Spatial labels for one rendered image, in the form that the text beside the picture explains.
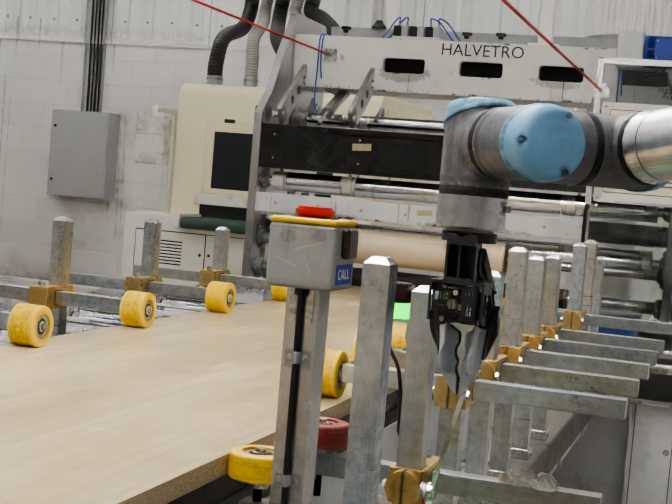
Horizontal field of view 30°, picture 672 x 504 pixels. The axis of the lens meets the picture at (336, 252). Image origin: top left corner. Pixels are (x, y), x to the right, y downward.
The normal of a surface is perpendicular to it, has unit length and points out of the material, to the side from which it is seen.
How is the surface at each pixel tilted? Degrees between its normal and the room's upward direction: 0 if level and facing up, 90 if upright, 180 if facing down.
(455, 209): 89
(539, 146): 89
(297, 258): 90
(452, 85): 90
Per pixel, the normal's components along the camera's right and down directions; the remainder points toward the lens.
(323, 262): -0.31, 0.03
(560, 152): 0.32, 0.07
